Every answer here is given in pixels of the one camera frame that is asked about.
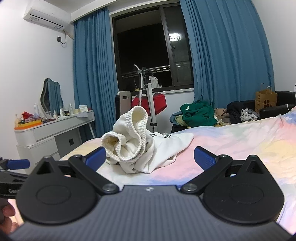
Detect green hoodie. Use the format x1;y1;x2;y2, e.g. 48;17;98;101
180;100;218;128

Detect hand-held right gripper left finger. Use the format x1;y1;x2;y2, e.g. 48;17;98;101
30;147;120;194

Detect black garment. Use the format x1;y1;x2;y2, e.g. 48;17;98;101
226;101;245;125

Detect white vanity desk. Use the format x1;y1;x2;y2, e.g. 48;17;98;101
14;109;96;167

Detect white pants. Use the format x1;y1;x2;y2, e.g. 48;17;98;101
101;105;194;174

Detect white air conditioner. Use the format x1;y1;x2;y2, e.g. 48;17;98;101
23;0;71;30

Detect white patterned garment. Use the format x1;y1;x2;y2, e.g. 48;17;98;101
240;108;260;122

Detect red garment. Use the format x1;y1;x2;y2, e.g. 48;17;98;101
131;92;167;115

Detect yellow garment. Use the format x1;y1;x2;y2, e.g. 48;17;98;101
174;115;186;127

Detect pastel blanket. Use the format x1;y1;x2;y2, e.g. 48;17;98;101
60;105;296;233

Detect orange tray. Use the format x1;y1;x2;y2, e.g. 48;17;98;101
14;120;43;130

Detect white hanging garment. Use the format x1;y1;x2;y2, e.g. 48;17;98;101
148;75;160;89

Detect brown paper bag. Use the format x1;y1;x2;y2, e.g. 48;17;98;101
255;83;278;112

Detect garment steamer stand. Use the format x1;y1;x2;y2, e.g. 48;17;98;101
133;64;159;133

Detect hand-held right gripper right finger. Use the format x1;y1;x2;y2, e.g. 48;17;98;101
180;146;270;194

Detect wavy vanity mirror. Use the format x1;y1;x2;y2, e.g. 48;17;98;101
40;78;64;114

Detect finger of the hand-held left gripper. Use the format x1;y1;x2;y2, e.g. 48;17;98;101
0;158;30;171
0;170;29;184

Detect black sofa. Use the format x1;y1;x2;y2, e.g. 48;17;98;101
171;90;296;134

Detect person's left hand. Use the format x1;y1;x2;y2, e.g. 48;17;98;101
0;201;18;235

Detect white charging cable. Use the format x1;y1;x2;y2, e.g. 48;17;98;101
285;83;296;110

